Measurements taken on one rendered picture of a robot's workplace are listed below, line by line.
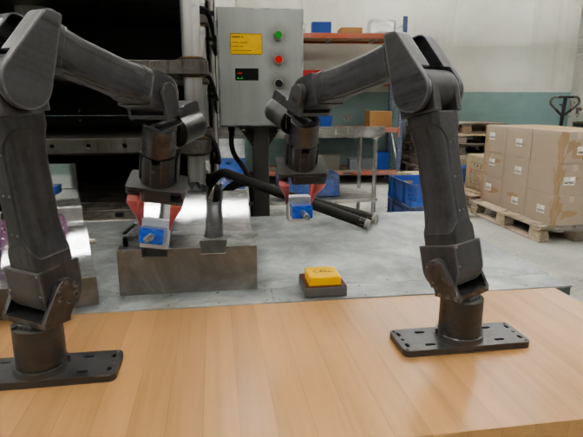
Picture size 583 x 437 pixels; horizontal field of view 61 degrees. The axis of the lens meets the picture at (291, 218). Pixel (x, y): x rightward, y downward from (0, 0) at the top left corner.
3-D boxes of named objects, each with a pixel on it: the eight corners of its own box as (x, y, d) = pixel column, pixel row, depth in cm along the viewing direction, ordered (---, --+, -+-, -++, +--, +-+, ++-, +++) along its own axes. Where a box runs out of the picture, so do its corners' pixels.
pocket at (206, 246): (227, 264, 95) (226, 245, 94) (199, 265, 94) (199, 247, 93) (227, 257, 99) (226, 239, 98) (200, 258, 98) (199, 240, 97)
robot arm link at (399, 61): (284, 81, 92) (417, 18, 68) (320, 81, 97) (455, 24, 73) (294, 146, 92) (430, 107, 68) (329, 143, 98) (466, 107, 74)
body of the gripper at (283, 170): (274, 164, 105) (276, 133, 100) (322, 162, 106) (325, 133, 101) (278, 182, 100) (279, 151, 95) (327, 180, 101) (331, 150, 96)
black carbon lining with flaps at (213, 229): (225, 247, 100) (223, 201, 98) (143, 251, 98) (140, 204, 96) (223, 211, 133) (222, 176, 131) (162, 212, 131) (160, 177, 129)
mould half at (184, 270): (257, 289, 97) (256, 222, 93) (120, 296, 93) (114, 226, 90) (245, 226, 145) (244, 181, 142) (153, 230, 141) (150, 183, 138)
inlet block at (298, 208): (319, 230, 99) (319, 203, 97) (295, 231, 98) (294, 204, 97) (308, 217, 111) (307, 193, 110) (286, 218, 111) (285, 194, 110)
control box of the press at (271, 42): (303, 395, 199) (305, 6, 165) (226, 401, 195) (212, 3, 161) (295, 367, 220) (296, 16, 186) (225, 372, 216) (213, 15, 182)
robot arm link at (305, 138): (279, 140, 100) (281, 109, 95) (302, 133, 103) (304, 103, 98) (299, 157, 96) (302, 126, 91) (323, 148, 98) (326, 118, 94)
